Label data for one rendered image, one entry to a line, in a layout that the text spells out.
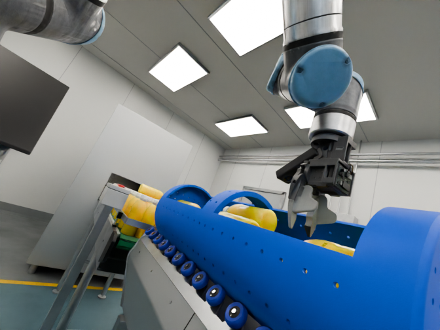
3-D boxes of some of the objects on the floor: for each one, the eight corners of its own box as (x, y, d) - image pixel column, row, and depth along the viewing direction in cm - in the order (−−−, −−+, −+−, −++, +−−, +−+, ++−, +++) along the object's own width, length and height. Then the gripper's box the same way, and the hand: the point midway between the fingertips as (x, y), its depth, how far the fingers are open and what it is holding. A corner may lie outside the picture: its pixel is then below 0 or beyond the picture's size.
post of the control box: (-26, 456, 76) (105, 203, 102) (-21, 443, 79) (105, 202, 105) (-12, 453, 78) (113, 205, 104) (-8, 441, 81) (112, 205, 107)
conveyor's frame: (-19, 501, 67) (112, 234, 91) (55, 281, 205) (99, 197, 229) (124, 463, 90) (200, 256, 113) (104, 287, 228) (140, 211, 251)
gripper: (338, 122, 38) (311, 232, 33) (366, 152, 44) (347, 250, 39) (298, 130, 46) (272, 221, 40) (327, 155, 52) (307, 238, 46)
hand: (298, 226), depth 42 cm, fingers open, 5 cm apart
